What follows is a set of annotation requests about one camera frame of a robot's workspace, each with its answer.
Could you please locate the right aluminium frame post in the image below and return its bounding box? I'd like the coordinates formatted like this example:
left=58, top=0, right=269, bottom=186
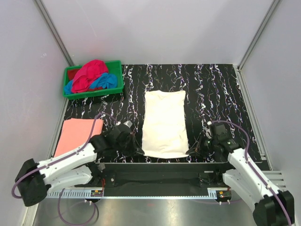
left=237, top=0, right=282, bottom=71

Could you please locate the green plastic bin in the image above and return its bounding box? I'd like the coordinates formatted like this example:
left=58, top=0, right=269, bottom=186
left=63, top=60, right=124, bottom=100

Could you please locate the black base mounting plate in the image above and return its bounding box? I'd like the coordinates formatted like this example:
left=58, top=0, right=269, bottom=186
left=90, top=162, right=232, bottom=198

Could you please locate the cream white t shirt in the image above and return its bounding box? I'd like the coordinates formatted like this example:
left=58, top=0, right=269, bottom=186
left=142, top=90, right=189, bottom=159

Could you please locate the aluminium frame post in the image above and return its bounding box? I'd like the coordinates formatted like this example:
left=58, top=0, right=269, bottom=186
left=237, top=0, right=282, bottom=71
left=33, top=0, right=75, bottom=66

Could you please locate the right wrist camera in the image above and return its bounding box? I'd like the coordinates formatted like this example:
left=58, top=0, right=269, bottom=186
left=205, top=122, right=230, bottom=142

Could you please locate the blue t shirt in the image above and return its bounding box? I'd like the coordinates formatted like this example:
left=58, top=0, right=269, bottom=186
left=63, top=73, right=118, bottom=95

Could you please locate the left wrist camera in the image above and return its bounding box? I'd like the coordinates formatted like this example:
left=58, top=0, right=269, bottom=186
left=114, top=121, right=133, bottom=141

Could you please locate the folded pink t shirt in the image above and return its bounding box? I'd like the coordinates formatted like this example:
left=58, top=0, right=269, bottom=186
left=54, top=118, right=94, bottom=157

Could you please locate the dark red t shirt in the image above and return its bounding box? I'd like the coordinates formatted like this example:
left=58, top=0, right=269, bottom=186
left=67, top=68, right=80, bottom=81

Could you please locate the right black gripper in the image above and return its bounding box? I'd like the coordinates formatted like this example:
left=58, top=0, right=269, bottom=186
left=186, top=133, right=218, bottom=159

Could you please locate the grey slotted cable duct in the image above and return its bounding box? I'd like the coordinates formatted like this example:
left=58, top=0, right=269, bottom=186
left=61, top=188, right=217, bottom=200

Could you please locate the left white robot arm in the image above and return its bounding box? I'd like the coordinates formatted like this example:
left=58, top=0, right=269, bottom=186
left=15, top=132, right=144, bottom=207

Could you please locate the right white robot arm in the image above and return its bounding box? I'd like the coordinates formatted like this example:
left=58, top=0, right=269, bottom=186
left=186, top=137, right=295, bottom=226

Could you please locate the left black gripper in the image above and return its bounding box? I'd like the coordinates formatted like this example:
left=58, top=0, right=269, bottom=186
left=114, top=132, right=144, bottom=157

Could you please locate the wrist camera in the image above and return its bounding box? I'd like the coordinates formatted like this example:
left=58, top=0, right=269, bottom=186
left=205, top=122, right=230, bottom=142
left=114, top=121, right=133, bottom=141

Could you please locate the magenta pink t shirt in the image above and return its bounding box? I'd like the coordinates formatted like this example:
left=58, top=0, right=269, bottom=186
left=71, top=59, right=109, bottom=93

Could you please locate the left aluminium frame post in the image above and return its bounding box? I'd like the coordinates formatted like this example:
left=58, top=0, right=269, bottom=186
left=33, top=0, right=75, bottom=66

